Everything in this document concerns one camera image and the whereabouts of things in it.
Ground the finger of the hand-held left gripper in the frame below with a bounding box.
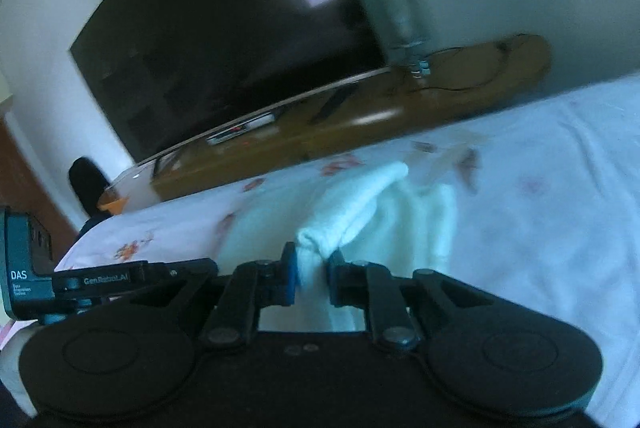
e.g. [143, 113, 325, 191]
[146, 258, 220, 295]

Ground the silver set-top box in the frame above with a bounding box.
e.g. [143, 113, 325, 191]
[206, 114, 277, 145]

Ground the black remote control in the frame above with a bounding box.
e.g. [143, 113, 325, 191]
[309, 84, 362, 125]

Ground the small white cloth garment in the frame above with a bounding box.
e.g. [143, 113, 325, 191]
[295, 162, 459, 334]

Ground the black cable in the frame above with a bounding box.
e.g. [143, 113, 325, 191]
[419, 32, 532, 92]

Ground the black flat television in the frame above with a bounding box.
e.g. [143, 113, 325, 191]
[69, 0, 392, 165]

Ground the black chair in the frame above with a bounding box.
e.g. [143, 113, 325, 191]
[68, 158, 114, 219]

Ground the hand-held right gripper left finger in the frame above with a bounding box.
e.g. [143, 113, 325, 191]
[125, 242, 300, 352]

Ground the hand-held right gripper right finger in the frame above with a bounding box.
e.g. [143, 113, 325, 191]
[326, 249, 501, 352]

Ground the white floral bedsheet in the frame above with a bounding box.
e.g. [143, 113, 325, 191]
[0, 75, 640, 428]

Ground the brown wooden TV cabinet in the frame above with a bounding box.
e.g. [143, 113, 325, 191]
[97, 34, 552, 215]

